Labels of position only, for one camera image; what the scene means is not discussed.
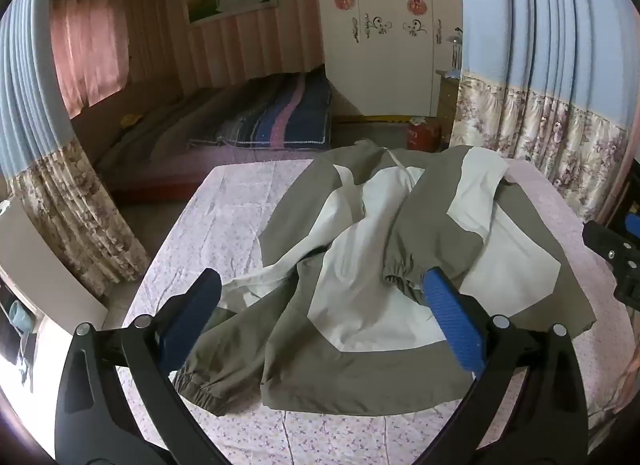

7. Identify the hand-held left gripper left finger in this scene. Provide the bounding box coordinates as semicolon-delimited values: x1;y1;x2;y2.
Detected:
54;269;236;465

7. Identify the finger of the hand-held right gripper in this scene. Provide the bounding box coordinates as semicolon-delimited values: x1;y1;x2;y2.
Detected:
582;217;640;306

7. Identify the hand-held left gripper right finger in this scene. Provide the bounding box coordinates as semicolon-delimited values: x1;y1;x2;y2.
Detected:
422;267;593;465

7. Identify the olive and white jacket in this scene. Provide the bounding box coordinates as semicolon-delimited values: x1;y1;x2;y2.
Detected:
172;139;597;418

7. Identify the pink floral table cloth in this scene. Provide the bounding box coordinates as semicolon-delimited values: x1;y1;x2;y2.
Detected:
107;152;636;465

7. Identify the light blue cup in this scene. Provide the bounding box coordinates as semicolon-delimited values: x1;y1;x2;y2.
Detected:
10;301;31;333

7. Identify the low bed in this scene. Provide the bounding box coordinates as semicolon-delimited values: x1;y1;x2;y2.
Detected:
92;70;333;206

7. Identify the blue floral curtain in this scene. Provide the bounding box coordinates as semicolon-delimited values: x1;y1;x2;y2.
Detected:
450;0;640;226
0;0;151;296

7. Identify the red canister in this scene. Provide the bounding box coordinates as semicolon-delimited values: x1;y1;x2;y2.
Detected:
407;117;441;150

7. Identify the wooden cabinet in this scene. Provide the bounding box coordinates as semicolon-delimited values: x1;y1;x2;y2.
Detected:
436;70;461;148

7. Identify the striped blue pink blanket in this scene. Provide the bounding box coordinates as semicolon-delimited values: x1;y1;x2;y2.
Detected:
187;72;333;150

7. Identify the white wardrobe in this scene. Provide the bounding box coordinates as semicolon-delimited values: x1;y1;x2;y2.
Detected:
312;0;463;118

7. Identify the pink window curtain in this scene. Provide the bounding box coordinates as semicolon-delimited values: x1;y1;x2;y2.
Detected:
50;0;131;120

